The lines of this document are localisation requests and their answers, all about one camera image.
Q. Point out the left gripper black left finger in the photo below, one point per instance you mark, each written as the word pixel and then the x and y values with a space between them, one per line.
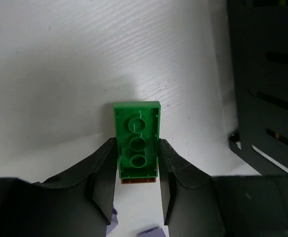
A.
pixel 98 174

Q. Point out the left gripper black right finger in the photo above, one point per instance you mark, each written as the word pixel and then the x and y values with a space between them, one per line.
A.
pixel 174 171

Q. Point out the brown lego brick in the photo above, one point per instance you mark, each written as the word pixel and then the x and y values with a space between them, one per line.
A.
pixel 138 180

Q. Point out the long green lego brick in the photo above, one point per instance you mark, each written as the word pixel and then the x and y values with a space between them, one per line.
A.
pixel 137 126

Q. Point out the black two-cell container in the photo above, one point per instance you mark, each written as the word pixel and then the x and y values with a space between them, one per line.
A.
pixel 259 46

